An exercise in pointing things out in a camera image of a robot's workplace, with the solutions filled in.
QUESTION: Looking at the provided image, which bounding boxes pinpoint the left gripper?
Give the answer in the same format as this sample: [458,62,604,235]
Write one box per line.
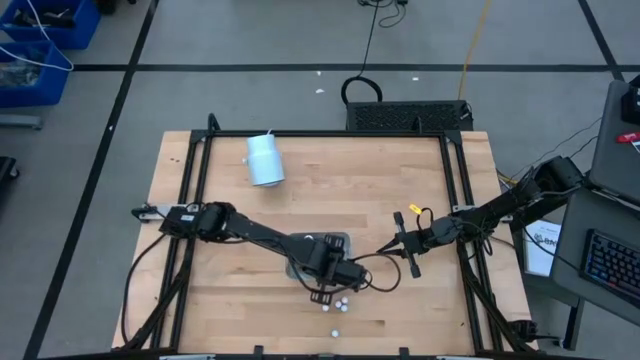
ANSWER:
[304,233,351,307]

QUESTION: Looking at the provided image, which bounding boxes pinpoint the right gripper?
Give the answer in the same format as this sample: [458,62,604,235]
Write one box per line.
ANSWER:
[392,211,444,280]

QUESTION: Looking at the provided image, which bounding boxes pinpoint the grey plastic bin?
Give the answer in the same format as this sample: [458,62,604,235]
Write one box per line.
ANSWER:
[285,230,352,281]

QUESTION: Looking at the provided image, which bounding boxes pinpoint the white cylindrical container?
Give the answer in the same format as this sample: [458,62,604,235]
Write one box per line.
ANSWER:
[242,128,287,188]

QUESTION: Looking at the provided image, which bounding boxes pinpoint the black computer case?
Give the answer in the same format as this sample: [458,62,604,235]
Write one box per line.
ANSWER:
[344,99,475,133]

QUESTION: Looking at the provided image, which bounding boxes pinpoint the white printed box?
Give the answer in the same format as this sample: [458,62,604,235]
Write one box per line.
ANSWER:
[523,218,564,279]

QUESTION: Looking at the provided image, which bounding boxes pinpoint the grey desk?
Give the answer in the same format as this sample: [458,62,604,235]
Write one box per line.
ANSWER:
[549,185,640,329]

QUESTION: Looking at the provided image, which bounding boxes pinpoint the black keyboard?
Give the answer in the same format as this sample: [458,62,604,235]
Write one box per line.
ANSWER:
[579,228,640,309]

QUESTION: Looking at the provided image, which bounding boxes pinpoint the grey side table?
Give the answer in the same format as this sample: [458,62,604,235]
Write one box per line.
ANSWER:
[588,78,640,204]

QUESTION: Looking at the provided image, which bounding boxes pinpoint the black device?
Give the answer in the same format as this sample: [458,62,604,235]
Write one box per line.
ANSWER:
[619,74,640,126]

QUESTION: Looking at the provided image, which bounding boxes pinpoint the blue storage bin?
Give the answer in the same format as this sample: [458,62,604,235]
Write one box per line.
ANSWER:
[0,0,103,51]
[0,41,73,108]

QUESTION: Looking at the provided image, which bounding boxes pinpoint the grey bar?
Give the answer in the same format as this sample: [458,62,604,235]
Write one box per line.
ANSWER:
[0,113,45,131]

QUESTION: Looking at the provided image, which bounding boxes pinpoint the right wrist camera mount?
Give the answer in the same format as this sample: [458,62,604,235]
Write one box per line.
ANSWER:
[375,235,407,257]

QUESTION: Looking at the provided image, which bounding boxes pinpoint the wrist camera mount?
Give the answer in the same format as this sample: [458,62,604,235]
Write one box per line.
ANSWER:
[342,259,370,292]
[375,235,407,257]

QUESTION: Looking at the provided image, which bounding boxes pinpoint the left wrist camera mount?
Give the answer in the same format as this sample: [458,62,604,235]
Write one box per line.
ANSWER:
[342,259,370,292]

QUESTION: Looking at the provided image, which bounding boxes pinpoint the loose cable bundle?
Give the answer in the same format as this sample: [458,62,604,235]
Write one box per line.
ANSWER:
[494,117,604,189]

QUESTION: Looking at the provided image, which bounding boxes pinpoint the black aluminium table frame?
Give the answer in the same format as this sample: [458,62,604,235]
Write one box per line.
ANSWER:
[112,112,540,360]

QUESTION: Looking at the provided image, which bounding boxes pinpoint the black arm base cable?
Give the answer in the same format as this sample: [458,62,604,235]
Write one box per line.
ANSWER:
[121,232,171,346]

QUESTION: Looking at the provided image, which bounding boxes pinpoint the yellow cable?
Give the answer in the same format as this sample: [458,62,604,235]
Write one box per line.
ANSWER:
[457,0,495,101]

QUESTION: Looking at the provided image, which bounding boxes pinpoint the black looped cable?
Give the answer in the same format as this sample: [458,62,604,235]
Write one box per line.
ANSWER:
[340,0,385,106]

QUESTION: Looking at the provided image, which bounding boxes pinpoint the black cables with plugs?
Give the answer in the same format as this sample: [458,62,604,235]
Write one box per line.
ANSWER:
[357,0,410,29]

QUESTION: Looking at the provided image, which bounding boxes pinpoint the white cable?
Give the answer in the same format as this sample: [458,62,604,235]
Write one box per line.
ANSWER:
[0,0,75,72]

